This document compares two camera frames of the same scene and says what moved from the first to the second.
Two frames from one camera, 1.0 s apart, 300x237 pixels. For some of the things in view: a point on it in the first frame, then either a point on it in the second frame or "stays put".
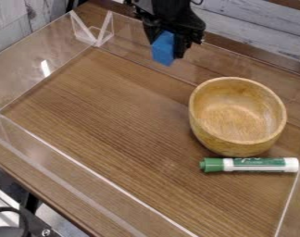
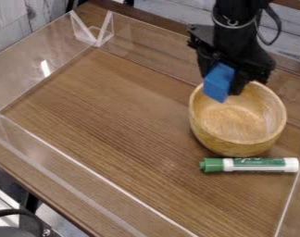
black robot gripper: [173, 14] -> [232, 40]
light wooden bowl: [237, 116] stays put
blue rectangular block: [163, 48] -> [217, 81]
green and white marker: [264, 164] stays put
